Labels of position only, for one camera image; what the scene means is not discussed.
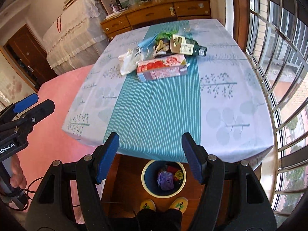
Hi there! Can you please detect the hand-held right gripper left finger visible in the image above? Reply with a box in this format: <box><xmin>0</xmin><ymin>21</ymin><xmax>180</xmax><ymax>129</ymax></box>
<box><xmin>25</xmin><ymin>132</ymin><xmax>120</xmax><ymax>231</ymax></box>

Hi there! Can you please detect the black plastic wrapper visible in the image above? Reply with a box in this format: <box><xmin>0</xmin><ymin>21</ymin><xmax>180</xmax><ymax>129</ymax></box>
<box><xmin>154</xmin><ymin>50</ymin><xmax>171</xmax><ymax>59</ymax></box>

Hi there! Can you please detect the white plastic bag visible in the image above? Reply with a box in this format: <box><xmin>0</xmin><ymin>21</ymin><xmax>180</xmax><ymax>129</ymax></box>
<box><xmin>118</xmin><ymin>49</ymin><xmax>145</xmax><ymax>76</ymax></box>

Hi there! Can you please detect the dark green carton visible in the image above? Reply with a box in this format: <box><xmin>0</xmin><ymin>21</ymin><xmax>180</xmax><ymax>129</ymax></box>
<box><xmin>170</xmin><ymin>34</ymin><xmax>207</xmax><ymax>56</ymax></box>

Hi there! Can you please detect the white lace-covered furniture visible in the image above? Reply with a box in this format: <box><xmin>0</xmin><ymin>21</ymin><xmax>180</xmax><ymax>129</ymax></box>
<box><xmin>43</xmin><ymin>0</ymin><xmax>110</xmax><ymax>75</ymax></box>

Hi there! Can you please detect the tomato print carton box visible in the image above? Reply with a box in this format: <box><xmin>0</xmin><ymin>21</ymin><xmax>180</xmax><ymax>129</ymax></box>
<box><xmin>136</xmin><ymin>54</ymin><xmax>190</xmax><ymax>83</ymax></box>

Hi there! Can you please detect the stack of books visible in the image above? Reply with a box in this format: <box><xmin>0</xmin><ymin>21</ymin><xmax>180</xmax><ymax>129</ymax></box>
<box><xmin>63</xmin><ymin>0</ymin><xmax>92</xmax><ymax>11</ymax></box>

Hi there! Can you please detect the wooden desk with drawers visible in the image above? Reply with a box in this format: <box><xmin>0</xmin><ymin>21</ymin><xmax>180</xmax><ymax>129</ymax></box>
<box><xmin>100</xmin><ymin>0</ymin><xmax>212</xmax><ymax>39</ymax></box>

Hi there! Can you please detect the metal window grille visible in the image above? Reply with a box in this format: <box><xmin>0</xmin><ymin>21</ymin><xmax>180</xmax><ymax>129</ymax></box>
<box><xmin>245</xmin><ymin>0</ymin><xmax>308</xmax><ymax>222</ymax></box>

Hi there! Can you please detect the yellow patterned slipper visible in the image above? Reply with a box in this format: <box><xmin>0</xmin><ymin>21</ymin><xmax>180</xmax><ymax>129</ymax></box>
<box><xmin>140</xmin><ymin>199</ymin><xmax>156</xmax><ymax>212</ymax></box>
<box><xmin>168</xmin><ymin>197</ymin><xmax>188</xmax><ymax>214</ymax></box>

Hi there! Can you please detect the person's left hand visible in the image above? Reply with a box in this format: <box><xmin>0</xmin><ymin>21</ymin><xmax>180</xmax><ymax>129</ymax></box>
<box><xmin>11</xmin><ymin>154</ymin><xmax>27</xmax><ymax>189</ymax></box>

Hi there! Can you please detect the brown wooden door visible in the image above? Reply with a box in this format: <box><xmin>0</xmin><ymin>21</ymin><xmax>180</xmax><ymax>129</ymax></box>
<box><xmin>3</xmin><ymin>24</ymin><xmax>58</xmax><ymax>89</ymax></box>

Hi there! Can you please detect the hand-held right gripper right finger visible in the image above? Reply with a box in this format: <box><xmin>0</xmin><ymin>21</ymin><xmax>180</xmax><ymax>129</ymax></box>
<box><xmin>182</xmin><ymin>132</ymin><xmax>277</xmax><ymax>231</ymax></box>

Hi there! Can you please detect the beige curtain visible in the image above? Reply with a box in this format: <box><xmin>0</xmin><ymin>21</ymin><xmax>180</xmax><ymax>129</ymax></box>
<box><xmin>208</xmin><ymin>0</ymin><xmax>227</xmax><ymax>21</ymax></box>

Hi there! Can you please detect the blue face mask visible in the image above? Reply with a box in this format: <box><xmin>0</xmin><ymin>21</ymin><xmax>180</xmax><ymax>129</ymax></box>
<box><xmin>137</xmin><ymin>36</ymin><xmax>159</xmax><ymax>53</ymax></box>

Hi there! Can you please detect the person's right leg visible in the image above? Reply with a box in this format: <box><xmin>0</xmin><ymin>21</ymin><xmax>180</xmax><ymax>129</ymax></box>
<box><xmin>156</xmin><ymin>208</ymin><xmax>183</xmax><ymax>231</ymax></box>

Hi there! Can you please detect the brown wooden window frame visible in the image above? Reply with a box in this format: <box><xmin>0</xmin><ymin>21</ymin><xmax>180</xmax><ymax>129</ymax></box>
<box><xmin>224</xmin><ymin>0</ymin><xmax>251</xmax><ymax>51</ymax></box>

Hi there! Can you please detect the purple plastic bag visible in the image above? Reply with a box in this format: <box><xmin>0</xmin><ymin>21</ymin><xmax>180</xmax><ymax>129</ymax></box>
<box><xmin>157</xmin><ymin>171</ymin><xmax>174</xmax><ymax>190</ymax></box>

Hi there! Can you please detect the blue trash bin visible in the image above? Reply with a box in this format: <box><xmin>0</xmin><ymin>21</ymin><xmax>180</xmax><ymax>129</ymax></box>
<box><xmin>141</xmin><ymin>160</ymin><xmax>187</xmax><ymax>199</ymax></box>

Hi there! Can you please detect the pink bed sheet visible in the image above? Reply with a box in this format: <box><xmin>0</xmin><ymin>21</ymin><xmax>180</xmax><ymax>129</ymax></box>
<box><xmin>10</xmin><ymin>65</ymin><xmax>109</xmax><ymax>222</ymax></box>

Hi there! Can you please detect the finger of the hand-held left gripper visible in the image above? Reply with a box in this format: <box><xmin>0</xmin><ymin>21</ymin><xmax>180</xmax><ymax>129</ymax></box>
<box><xmin>0</xmin><ymin>93</ymin><xmax>39</xmax><ymax>124</ymax></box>
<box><xmin>7</xmin><ymin>99</ymin><xmax>56</xmax><ymax>137</ymax></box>

